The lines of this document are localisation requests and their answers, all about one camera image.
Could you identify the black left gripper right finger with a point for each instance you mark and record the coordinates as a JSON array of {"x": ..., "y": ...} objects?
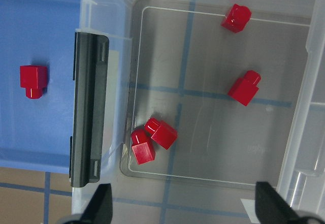
[{"x": 270, "y": 207}]

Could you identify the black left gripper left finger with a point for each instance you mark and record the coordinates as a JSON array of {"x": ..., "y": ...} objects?
[{"x": 99, "y": 209}]

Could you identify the red block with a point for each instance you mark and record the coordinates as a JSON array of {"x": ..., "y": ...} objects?
[
  {"x": 161, "y": 132},
  {"x": 245, "y": 88},
  {"x": 236, "y": 18},
  {"x": 142, "y": 147},
  {"x": 34, "y": 79}
]

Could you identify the clear plastic box lid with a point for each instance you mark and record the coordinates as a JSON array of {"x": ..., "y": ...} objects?
[{"x": 301, "y": 181}]

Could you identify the clear plastic storage box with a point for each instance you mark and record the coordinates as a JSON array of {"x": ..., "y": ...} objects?
[{"x": 182, "y": 63}]

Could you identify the red block top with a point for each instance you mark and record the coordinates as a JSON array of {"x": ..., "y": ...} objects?
[{"x": 236, "y": 18}]

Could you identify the blue plastic tray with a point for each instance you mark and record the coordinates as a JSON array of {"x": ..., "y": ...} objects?
[{"x": 35, "y": 132}]

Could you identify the black box latch handle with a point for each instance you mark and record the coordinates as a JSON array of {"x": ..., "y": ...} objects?
[{"x": 90, "y": 76}]

